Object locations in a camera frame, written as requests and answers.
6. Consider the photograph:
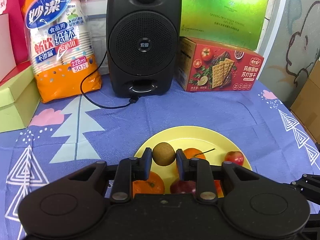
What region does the dark plum back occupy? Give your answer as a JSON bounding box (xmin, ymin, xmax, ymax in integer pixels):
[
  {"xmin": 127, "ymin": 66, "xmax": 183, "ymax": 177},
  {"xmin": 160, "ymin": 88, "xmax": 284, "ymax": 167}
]
[{"xmin": 170, "ymin": 179, "xmax": 196, "ymax": 195}]

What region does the large orange with stem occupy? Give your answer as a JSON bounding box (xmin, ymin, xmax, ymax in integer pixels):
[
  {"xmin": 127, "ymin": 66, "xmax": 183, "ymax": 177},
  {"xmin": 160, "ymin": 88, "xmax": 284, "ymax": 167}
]
[{"xmin": 183, "ymin": 148, "xmax": 215, "ymax": 160}]

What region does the light green shoe box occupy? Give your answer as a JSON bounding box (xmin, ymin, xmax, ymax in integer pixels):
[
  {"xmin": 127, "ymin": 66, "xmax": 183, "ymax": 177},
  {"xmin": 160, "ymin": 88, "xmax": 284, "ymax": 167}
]
[{"xmin": 0, "ymin": 66, "xmax": 41, "ymax": 132}]

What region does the paper cups orange package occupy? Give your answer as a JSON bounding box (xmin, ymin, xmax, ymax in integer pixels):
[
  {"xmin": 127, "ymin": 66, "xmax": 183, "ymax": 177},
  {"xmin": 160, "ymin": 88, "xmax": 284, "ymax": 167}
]
[{"xmin": 22, "ymin": 0, "xmax": 102, "ymax": 103}]

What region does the yellow plastic plate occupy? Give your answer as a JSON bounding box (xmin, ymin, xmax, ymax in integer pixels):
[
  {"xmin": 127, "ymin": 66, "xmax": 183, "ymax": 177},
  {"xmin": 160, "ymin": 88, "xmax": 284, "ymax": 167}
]
[{"xmin": 135, "ymin": 126, "xmax": 240, "ymax": 194}]

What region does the brown kiwi fruit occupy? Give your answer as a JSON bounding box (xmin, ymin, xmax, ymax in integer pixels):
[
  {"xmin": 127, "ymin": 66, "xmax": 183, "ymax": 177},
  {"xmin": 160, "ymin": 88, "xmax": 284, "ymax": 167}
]
[{"xmin": 152, "ymin": 142, "xmax": 176, "ymax": 166}]

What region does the small red apple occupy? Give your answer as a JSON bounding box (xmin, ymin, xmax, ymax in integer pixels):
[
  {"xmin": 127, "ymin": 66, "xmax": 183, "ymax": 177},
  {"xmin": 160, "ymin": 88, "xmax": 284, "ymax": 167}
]
[{"xmin": 224, "ymin": 151, "xmax": 244, "ymax": 166}]

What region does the red cracker box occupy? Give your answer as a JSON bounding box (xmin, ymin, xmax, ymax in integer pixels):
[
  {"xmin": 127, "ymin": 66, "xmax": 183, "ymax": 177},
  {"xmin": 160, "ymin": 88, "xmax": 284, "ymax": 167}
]
[{"xmin": 175, "ymin": 37, "xmax": 264, "ymax": 92}]

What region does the pink coffee cup box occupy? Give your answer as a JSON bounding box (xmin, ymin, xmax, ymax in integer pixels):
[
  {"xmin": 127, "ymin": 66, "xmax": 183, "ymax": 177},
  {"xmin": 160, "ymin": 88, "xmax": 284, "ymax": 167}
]
[{"xmin": 1, "ymin": 0, "xmax": 28, "ymax": 83}]

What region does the small orange right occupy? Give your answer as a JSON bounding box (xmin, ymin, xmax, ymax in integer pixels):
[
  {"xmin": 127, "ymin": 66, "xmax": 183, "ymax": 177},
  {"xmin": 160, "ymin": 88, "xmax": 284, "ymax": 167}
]
[{"xmin": 214, "ymin": 180, "xmax": 224, "ymax": 198}]

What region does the green gift box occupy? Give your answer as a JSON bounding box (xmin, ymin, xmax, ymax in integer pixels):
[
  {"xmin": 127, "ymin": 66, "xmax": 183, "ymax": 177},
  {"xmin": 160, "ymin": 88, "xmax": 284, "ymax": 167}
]
[{"xmin": 180, "ymin": 0, "xmax": 268, "ymax": 50}]

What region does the black speaker cable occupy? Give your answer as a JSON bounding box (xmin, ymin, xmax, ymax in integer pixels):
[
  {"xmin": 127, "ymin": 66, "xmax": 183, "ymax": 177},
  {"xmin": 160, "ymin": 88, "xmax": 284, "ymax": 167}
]
[{"xmin": 80, "ymin": 49, "xmax": 139, "ymax": 110}]

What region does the black speaker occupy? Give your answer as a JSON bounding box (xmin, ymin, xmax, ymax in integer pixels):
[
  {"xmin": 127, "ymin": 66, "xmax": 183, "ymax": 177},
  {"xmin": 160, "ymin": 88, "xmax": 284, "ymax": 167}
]
[{"xmin": 106, "ymin": 0, "xmax": 182, "ymax": 98}]

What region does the brown cardboard box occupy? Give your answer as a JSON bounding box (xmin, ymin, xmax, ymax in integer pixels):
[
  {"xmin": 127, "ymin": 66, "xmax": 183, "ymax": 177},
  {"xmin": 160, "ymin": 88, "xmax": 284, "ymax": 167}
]
[{"xmin": 291, "ymin": 60, "xmax": 320, "ymax": 144}]

